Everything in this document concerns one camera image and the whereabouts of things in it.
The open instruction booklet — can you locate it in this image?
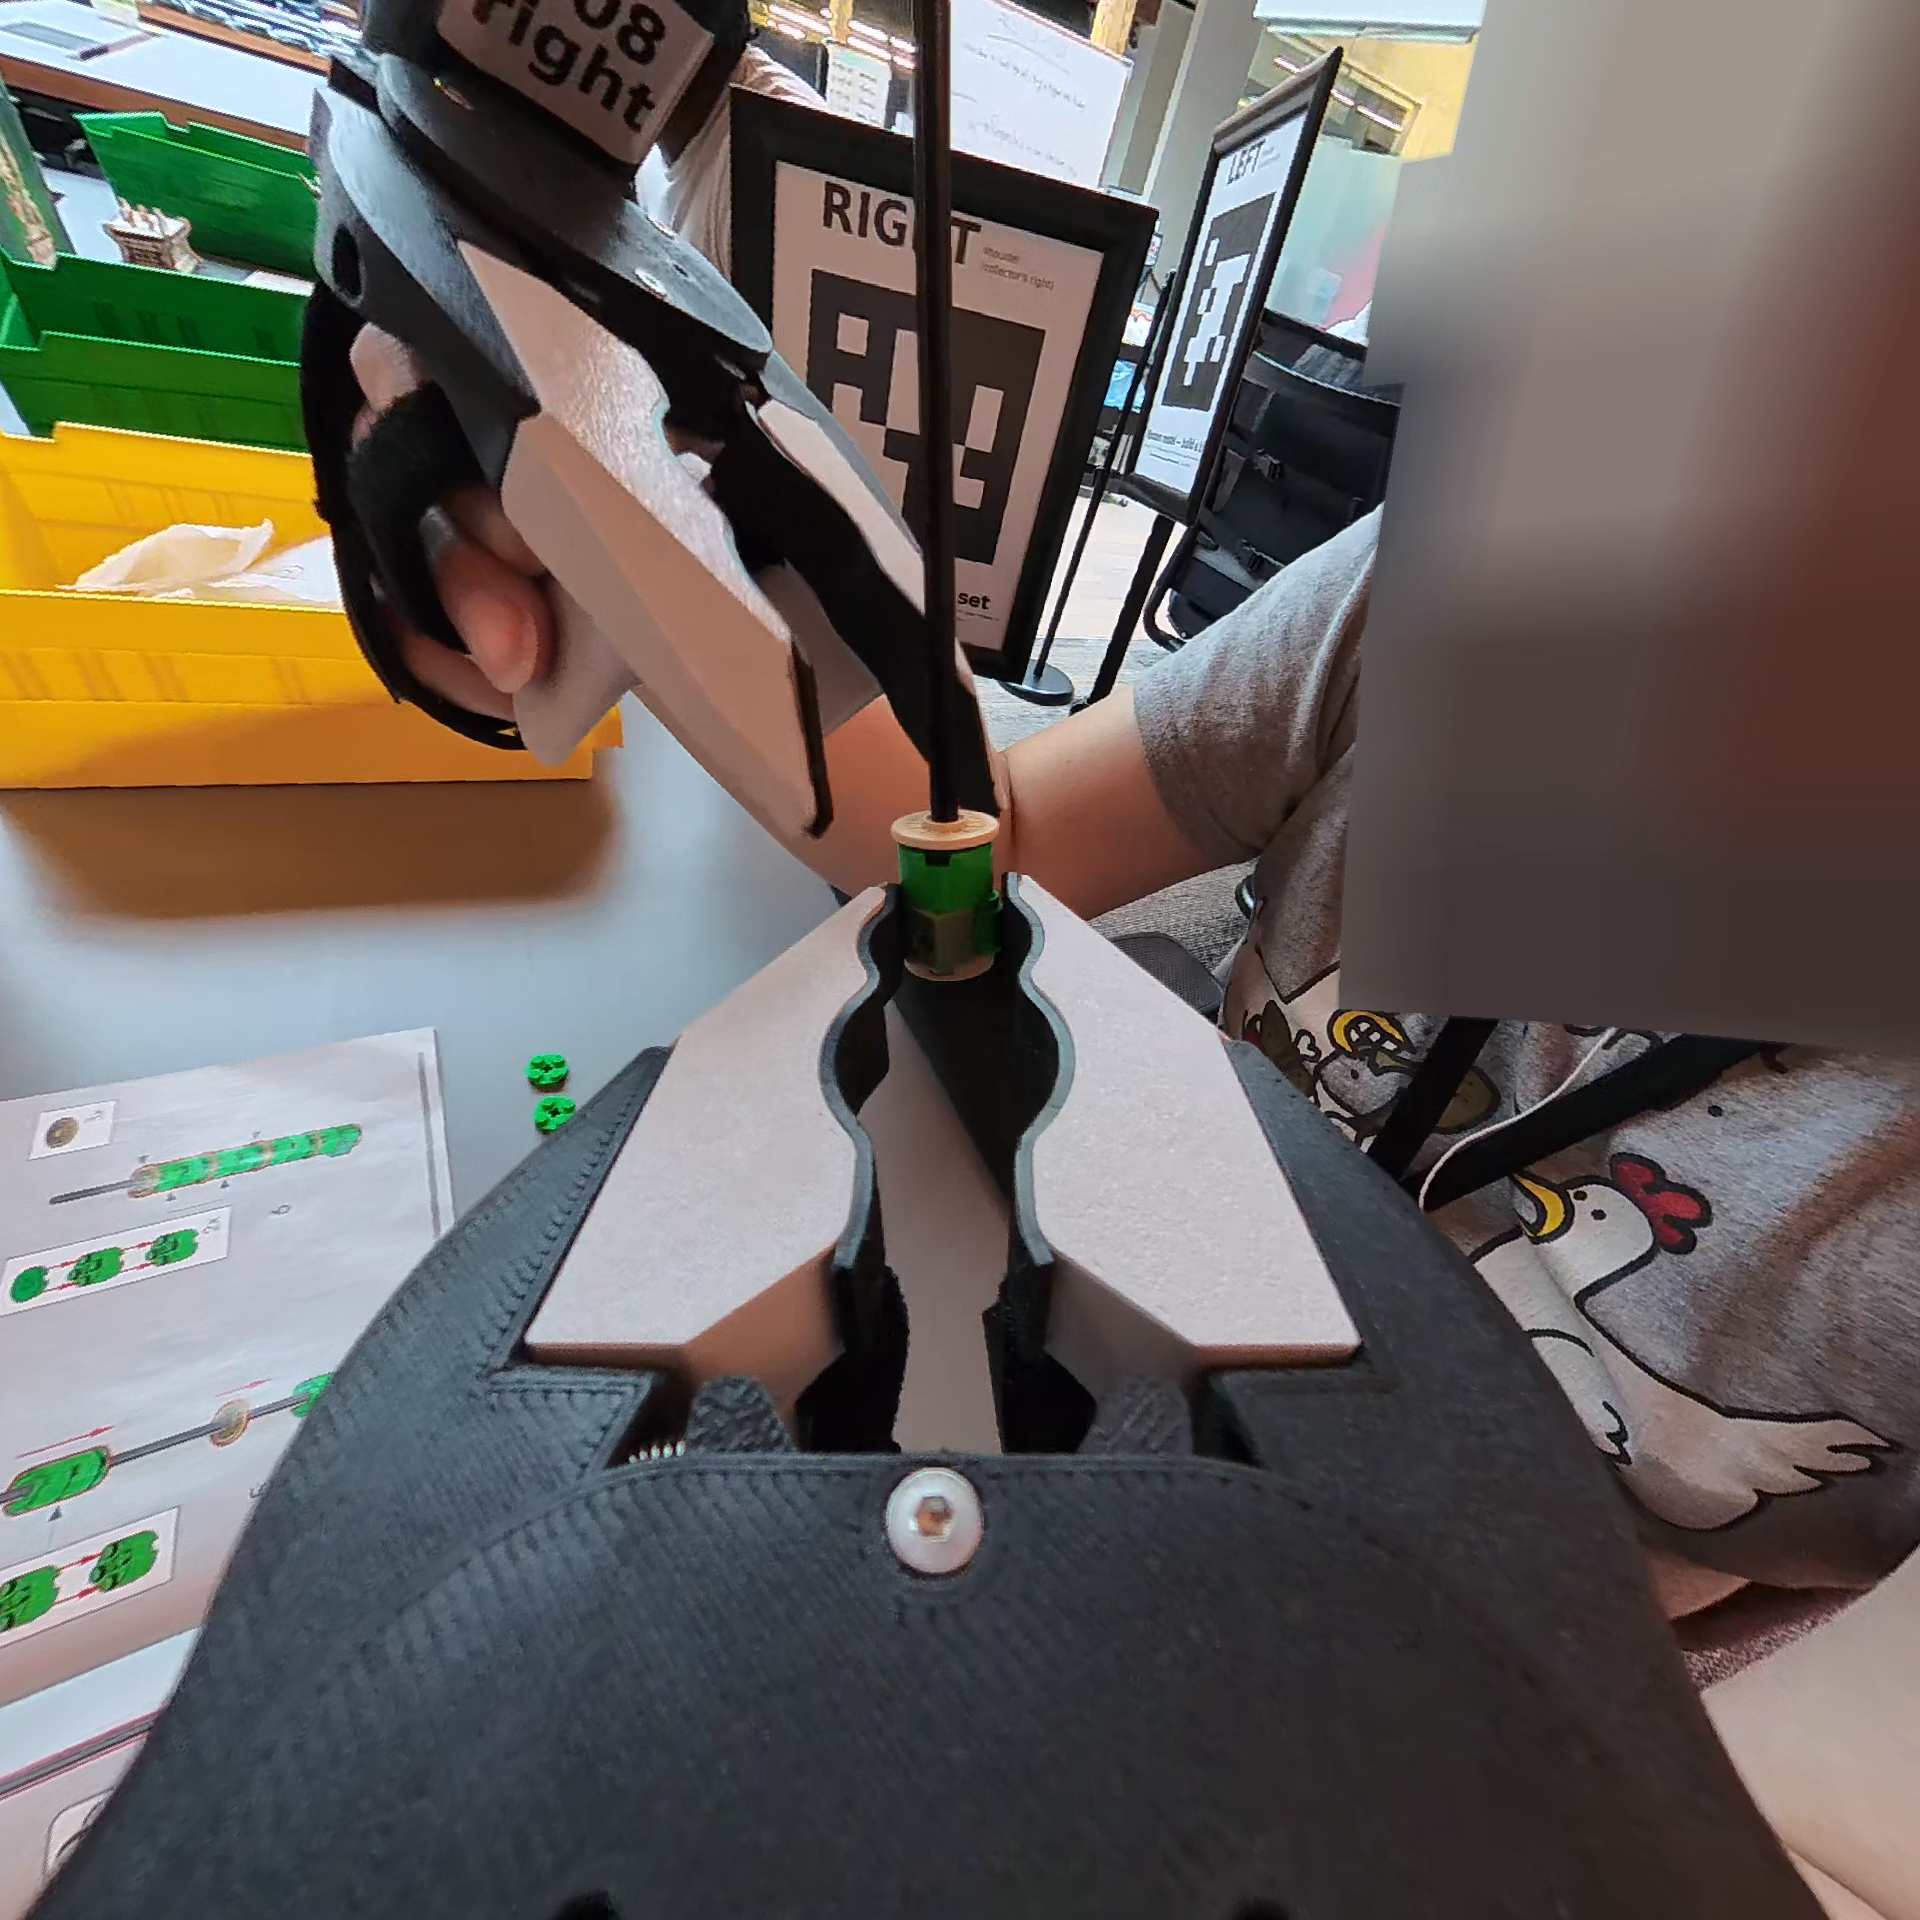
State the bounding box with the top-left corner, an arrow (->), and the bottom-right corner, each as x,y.
0,1026 -> 457,1800

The green bamboo stalk segment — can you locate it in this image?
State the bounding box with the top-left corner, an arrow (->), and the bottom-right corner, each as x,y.
889,809 -> 1005,984

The yellow plastic bin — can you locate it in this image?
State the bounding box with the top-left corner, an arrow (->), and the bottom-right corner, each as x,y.
0,422 -> 624,788

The thin black axle rod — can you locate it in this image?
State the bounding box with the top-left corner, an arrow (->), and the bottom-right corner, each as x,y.
909,0 -> 970,824

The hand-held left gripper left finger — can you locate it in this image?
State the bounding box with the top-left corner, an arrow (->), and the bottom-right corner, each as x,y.
527,884 -> 911,1449

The white earphone cable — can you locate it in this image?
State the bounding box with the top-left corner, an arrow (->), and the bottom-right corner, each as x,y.
1417,1036 -> 1666,1216

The black framed marker sign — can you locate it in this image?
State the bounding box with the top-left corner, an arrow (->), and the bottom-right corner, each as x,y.
1126,45 -> 1345,519
729,87 -> 1161,684

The green plastic bin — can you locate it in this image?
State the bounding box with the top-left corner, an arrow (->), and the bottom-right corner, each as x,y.
0,247 -> 318,452
75,112 -> 326,278

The small dark green box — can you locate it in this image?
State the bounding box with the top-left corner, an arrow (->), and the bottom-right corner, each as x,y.
0,88 -> 74,271

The person's grey printed shirt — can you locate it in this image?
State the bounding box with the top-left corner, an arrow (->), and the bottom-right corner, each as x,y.
1133,509 -> 1920,1622

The person's leg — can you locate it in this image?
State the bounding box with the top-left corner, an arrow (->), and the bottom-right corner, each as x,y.
1697,1591 -> 1920,1920

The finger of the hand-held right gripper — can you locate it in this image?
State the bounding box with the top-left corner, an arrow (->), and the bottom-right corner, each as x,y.
457,239 -> 839,838
744,393 -> 1005,824

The person's right forearm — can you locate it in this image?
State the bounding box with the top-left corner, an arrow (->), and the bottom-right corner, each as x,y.
824,681 -> 1202,903

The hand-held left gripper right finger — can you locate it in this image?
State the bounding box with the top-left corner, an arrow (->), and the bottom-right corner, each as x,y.
991,877 -> 1365,1449

